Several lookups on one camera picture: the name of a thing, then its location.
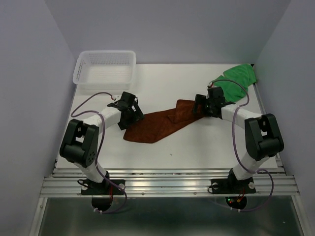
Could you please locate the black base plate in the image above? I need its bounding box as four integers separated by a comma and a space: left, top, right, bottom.
77, 178, 123, 196
208, 177, 256, 195

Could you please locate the green towel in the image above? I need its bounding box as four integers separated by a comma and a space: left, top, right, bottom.
214, 64, 256, 103

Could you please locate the brown towel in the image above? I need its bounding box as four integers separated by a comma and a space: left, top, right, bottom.
123, 99, 205, 144

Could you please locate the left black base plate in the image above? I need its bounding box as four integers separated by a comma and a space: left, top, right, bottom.
77, 178, 123, 196

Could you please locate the white plastic perforated basket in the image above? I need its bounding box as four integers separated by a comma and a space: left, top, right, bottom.
72, 50, 136, 90

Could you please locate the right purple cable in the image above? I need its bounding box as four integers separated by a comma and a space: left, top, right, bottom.
208, 78, 274, 213

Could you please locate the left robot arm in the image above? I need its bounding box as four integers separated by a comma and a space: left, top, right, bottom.
59, 91, 144, 195

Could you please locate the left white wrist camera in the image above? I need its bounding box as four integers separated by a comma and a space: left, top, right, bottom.
111, 95, 121, 102

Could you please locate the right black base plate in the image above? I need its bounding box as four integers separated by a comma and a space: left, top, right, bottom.
208, 177, 256, 195

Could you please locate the aluminium rail frame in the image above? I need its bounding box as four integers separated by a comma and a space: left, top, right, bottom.
30, 88, 310, 236

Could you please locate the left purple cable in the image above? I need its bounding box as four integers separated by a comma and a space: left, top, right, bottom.
70, 91, 128, 215

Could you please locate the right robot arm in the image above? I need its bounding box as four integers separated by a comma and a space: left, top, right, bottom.
192, 87, 284, 194

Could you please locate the purple cable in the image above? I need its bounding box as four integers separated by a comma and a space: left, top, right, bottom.
208, 78, 274, 213
70, 91, 128, 215

